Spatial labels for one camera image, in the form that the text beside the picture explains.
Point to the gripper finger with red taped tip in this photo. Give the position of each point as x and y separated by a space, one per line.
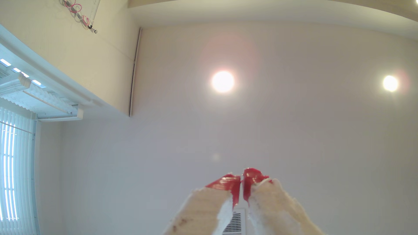
277 212
199 209

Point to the white ceiling air vent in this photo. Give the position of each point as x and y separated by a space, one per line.
235 223

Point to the round ceiling light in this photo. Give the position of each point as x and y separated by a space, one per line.
223 81
390 83

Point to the white vertical window blind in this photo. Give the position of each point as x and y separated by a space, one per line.
16 176

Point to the white blind headrail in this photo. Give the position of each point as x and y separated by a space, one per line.
39 98

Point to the white wall conduit strip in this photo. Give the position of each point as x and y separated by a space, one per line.
134 71

